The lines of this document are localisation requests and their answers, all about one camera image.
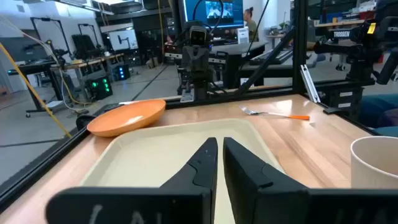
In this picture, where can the black office chair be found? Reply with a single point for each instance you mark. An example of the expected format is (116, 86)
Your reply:
(83, 46)

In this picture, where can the small white-lit monitor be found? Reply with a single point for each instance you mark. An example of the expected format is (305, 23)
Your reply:
(123, 40)

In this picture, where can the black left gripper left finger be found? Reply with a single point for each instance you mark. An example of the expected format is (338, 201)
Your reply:
(186, 202)

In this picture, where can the black table frame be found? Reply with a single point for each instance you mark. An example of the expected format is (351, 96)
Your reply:
(37, 169)

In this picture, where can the large blue-lit monitor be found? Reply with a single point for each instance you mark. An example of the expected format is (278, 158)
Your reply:
(214, 14)

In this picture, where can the wooden workbench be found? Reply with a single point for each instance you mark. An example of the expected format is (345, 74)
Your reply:
(90, 62)

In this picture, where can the black round object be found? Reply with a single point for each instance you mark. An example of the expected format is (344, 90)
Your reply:
(83, 121)

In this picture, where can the blue seat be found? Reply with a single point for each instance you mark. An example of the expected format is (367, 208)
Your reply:
(379, 112)

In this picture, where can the orange plate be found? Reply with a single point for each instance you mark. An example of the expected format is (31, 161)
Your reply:
(124, 119)

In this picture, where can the person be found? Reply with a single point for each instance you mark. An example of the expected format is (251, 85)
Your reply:
(251, 25)

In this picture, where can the yellow tag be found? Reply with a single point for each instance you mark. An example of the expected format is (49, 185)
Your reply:
(371, 28)

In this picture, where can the beige cup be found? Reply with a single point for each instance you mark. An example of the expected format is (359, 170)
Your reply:
(373, 165)

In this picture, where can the black desk on castors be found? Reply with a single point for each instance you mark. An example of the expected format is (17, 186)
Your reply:
(34, 68)

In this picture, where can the computer with green lights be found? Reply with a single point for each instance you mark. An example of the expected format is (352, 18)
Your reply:
(99, 88)

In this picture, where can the white sign card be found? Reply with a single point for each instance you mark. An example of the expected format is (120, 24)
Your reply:
(242, 35)

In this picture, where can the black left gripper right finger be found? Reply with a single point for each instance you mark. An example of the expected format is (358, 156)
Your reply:
(264, 199)

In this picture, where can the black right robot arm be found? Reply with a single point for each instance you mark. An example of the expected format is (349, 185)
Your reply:
(202, 88)

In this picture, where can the computer with blue lights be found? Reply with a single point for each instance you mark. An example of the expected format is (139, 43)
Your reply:
(122, 72)

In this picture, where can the black diagonal frame strut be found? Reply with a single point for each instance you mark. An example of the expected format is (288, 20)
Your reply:
(264, 63)

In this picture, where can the beige plastic tray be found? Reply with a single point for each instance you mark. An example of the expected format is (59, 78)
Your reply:
(146, 158)

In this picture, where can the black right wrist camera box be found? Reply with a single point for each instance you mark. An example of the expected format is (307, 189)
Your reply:
(198, 35)

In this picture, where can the silver metal bracket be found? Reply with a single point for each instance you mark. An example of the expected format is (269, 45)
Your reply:
(310, 84)

